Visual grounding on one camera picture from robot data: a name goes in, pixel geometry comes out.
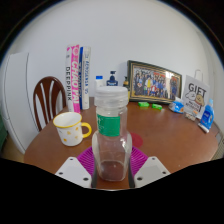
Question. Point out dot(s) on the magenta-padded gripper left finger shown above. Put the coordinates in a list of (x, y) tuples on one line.
[(75, 170)]

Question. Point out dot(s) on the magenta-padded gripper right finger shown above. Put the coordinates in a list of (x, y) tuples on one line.
[(150, 170)]

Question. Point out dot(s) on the clear bottle with green label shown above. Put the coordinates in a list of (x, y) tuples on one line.
[(111, 146)]

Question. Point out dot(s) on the white mug with yellow rim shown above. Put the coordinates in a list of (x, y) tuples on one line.
[(68, 131)]

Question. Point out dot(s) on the small printed box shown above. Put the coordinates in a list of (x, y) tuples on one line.
[(190, 116)]

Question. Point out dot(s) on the blue tissue pack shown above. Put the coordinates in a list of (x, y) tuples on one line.
[(176, 106)]

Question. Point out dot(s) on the white radiator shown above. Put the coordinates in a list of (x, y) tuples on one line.
[(220, 148)]

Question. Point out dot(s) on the blue detergent bottle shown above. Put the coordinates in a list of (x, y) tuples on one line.
[(207, 118)]

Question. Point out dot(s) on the dark wooden chair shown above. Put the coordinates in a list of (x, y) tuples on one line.
[(38, 96)]

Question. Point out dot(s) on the green crate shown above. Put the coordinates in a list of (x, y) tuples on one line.
[(2, 131)]

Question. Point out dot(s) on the framed group photo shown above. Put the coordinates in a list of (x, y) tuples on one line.
[(153, 83)]

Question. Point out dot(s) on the white paper gift bag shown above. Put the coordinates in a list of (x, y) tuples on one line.
[(196, 95)]

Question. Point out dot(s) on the white bottle with blue cap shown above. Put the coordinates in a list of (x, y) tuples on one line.
[(99, 81)]

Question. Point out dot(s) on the white refrigerator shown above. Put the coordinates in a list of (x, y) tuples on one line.
[(13, 100)]

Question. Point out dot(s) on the dark blue pump bottle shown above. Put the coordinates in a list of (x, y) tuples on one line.
[(112, 81)]

